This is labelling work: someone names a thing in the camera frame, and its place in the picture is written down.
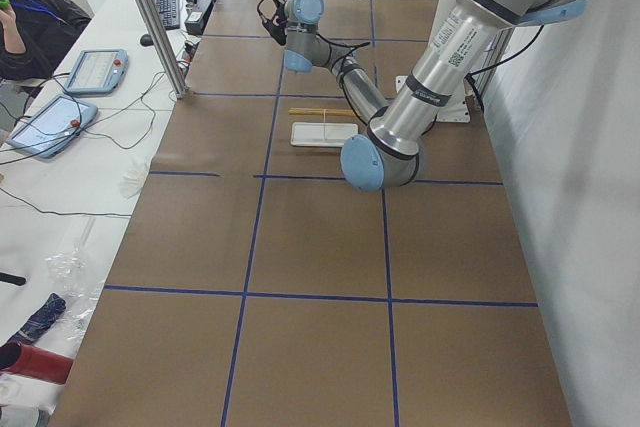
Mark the person in black jacket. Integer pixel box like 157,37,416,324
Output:
1,0,91,81

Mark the dark blue folded cloth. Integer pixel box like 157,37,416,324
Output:
9,293,66,345

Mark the white towel rack base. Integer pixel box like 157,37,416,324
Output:
290,122,358,148

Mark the clear plastic wrap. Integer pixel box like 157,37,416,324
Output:
45,217,104,347

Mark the black keyboard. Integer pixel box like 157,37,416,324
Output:
153,0,181,30

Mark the aluminium frame post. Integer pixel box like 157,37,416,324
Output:
135,0,188,99

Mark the teach pendant tablet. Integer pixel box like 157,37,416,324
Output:
7,94,98,158
64,49,129,96

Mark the lower teach pendant tablet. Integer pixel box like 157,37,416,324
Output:
7,94,98,158

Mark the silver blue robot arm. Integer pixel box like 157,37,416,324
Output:
261,0,587,191

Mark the red cylinder bottle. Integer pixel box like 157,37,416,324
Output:
1,342,74,385

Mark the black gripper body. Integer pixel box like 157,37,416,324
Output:
257,0,287,45

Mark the black computer mouse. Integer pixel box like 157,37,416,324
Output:
140,34,154,47

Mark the black box device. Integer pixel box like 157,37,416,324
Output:
184,0,213,36

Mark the crumpled white tissue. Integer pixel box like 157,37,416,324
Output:
118,158,150,199

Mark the upper teach pendant tablet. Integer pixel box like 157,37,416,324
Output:
64,49,129,96

